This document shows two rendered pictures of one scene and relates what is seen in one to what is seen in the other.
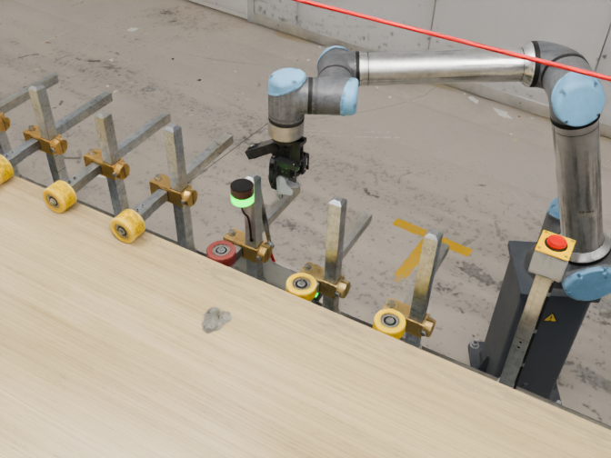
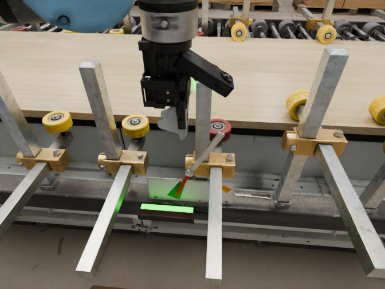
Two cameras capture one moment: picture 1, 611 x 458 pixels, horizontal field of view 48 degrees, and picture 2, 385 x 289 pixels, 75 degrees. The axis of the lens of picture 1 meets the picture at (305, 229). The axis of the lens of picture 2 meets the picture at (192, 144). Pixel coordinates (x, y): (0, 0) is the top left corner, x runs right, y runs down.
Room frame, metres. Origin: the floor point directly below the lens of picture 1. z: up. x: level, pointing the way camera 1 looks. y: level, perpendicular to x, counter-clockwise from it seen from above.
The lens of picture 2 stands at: (1.89, -0.07, 1.34)
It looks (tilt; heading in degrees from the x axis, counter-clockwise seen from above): 40 degrees down; 157
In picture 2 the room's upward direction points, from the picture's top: straight up
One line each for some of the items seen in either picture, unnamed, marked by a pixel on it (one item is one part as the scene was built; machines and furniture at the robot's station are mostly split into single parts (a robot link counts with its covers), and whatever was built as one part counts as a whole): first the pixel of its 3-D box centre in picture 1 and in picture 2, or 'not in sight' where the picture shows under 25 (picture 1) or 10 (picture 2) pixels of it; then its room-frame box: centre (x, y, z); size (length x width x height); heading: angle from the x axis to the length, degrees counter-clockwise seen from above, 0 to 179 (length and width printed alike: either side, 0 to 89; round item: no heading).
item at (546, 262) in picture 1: (551, 257); not in sight; (1.08, -0.53, 1.18); 0.07 x 0.07 x 0.08; 62
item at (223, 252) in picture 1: (222, 263); (216, 139); (1.36, 0.23, 0.85); 0.08 x 0.08 x 0.11
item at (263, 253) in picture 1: (246, 246); (209, 163); (1.44, 0.17, 0.85); 0.13 x 0.06 x 0.05; 62
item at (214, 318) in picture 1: (214, 316); not in sight; (1.12, 0.22, 0.91); 0.09 x 0.07 x 0.02; 145
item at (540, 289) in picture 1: (524, 335); not in sight; (1.08, -0.53, 0.93); 0.05 x 0.04 x 0.45; 62
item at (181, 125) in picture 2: not in sight; (181, 108); (1.51, 0.06, 1.09); 0.05 x 0.02 x 0.09; 152
